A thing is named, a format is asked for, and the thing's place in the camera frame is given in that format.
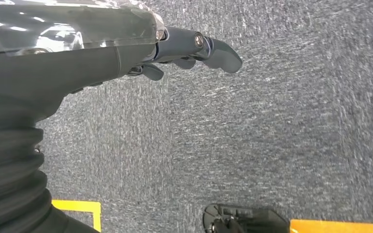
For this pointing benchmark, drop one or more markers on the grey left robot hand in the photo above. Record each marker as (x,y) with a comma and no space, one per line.
(61,64)

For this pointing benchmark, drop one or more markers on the yellow floor tape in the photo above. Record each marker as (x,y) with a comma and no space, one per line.
(90,205)
(334,226)

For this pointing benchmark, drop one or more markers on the black robot foot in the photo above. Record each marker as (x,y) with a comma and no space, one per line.
(247,220)

